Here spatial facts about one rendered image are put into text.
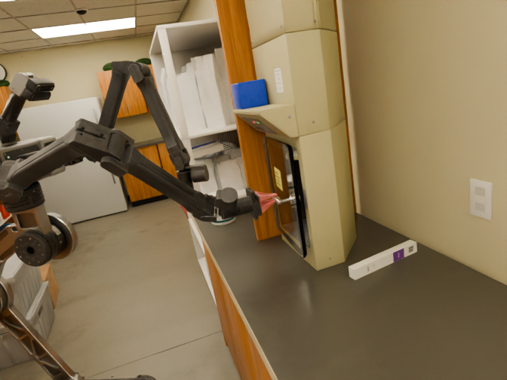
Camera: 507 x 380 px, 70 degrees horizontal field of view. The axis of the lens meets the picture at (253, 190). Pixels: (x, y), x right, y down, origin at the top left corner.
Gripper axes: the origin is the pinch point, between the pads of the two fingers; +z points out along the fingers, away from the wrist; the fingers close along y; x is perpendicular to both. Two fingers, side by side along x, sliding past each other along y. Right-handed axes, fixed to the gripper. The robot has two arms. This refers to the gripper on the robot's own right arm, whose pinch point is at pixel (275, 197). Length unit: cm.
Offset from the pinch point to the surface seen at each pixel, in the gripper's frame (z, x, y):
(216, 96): 11, 115, 36
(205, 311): -25, 135, -120
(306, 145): 9.2, -11.5, 17.7
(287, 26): 8, -11, 53
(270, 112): -1.0, -11.5, 29.9
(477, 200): 49, -37, -5
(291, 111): 5.8, -11.5, 29.1
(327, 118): 17.3, -11.6, 24.6
